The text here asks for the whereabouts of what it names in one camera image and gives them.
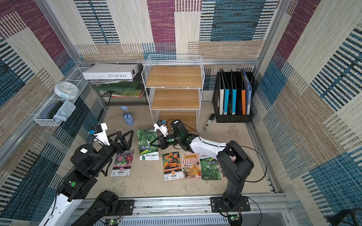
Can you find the green plastic case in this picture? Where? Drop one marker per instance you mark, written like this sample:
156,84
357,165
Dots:
127,86

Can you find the white folio box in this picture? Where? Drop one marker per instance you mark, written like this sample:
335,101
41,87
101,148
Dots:
111,72

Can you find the white file folder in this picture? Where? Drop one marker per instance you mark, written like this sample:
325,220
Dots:
221,93

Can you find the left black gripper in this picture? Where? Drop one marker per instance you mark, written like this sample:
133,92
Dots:
123,145

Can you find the magazine stack under box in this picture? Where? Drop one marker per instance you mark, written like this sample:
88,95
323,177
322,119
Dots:
108,81

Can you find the green gourd seed bag bottom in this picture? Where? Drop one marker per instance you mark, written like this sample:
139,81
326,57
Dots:
146,151

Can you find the pink flower seed bag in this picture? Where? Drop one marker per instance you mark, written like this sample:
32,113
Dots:
123,163

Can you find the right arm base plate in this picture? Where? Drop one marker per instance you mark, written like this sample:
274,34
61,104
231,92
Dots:
218,204

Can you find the orange file folder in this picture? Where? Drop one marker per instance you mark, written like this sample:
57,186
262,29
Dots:
243,94

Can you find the green gourd seed bag top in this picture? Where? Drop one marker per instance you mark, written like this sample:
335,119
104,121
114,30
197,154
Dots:
210,169

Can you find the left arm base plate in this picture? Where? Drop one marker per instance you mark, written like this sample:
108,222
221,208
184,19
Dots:
114,208

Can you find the green gourd seed bag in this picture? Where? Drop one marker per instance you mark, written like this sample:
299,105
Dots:
210,169
146,151

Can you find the blue file folder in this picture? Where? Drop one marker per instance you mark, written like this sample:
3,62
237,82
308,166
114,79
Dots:
248,94

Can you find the white round clock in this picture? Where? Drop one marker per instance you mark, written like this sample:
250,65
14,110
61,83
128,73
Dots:
66,90

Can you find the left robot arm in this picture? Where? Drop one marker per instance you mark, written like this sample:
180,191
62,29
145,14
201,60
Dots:
88,165

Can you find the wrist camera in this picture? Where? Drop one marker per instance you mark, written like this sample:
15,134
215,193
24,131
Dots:
161,126
99,134

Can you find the white wire three-tier shelf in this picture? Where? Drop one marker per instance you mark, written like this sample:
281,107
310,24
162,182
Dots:
174,87

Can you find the light blue cloth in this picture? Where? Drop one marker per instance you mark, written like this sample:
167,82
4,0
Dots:
64,112

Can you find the teal file folder left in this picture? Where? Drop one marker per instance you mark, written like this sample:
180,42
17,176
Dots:
226,89

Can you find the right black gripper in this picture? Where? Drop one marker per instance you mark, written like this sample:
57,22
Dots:
162,141

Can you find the black mesh document tray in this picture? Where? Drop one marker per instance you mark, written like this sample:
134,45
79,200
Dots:
112,101

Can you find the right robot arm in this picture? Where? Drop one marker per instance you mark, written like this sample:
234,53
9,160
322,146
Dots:
234,161

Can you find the orange marigold seed bag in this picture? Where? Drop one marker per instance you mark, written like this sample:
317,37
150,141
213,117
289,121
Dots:
172,166

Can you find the black file organizer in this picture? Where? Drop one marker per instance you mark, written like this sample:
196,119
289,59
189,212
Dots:
238,117

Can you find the black white remote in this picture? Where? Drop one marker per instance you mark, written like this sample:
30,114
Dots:
209,122

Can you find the white wire wall basket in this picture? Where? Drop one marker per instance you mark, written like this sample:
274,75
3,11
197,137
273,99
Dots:
76,77

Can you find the teal file folder right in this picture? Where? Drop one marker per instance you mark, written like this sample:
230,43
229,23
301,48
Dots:
234,93

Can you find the teal file folder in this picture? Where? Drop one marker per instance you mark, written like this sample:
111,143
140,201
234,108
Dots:
234,93
226,89

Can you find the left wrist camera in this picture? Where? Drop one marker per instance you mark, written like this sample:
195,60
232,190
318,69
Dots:
99,134

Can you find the dark blue case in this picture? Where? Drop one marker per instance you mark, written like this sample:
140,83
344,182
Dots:
51,110

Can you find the green and red book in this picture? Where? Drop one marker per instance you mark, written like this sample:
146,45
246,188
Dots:
127,94

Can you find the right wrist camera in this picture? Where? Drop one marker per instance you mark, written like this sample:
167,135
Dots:
161,126

